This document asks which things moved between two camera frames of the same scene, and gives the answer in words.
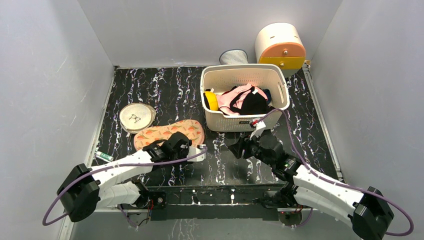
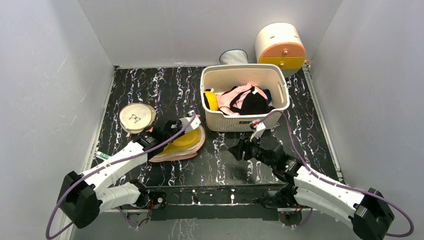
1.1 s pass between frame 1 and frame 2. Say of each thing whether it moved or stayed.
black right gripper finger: stayed
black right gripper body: stayed
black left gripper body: moved
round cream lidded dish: stayed
